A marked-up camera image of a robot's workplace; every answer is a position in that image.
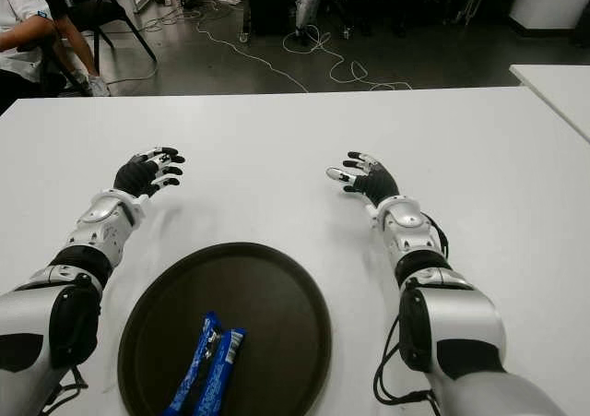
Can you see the black folding chair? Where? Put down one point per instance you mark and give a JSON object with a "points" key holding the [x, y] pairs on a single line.
{"points": [[106, 5]]}

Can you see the silver humanoid robot leg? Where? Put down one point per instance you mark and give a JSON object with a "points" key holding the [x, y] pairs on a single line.
{"points": [[306, 5]]}

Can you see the seated person in white shirt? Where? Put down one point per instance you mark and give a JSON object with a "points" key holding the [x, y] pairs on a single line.
{"points": [[16, 24]]}

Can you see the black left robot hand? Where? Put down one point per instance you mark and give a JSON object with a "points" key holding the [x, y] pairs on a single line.
{"points": [[136, 176]]}

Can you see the round dark brown tray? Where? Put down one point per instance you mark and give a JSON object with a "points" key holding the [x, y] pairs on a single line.
{"points": [[276, 305]]}

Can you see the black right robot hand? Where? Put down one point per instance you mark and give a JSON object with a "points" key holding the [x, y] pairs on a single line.
{"points": [[378, 183]]}

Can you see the folded metal stand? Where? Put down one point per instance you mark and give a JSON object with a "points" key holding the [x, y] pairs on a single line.
{"points": [[468, 8]]}

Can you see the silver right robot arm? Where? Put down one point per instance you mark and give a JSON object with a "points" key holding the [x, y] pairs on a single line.
{"points": [[461, 319]]}

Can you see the white side table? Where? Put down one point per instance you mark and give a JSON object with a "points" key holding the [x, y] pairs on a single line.
{"points": [[558, 88]]}

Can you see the black cabinet on casters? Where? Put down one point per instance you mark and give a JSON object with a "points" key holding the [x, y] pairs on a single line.
{"points": [[272, 1]]}

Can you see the white curved machine housing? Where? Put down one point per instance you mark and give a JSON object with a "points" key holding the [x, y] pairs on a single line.
{"points": [[548, 1]]}

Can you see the bare leg with white sneaker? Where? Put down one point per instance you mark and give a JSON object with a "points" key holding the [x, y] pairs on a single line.
{"points": [[78, 47]]}

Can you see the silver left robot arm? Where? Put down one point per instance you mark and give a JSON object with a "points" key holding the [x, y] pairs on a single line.
{"points": [[32, 310]]}

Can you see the blue Oreo packet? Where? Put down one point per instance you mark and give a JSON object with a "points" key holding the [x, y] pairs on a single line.
{"points": [[216, 370]]}

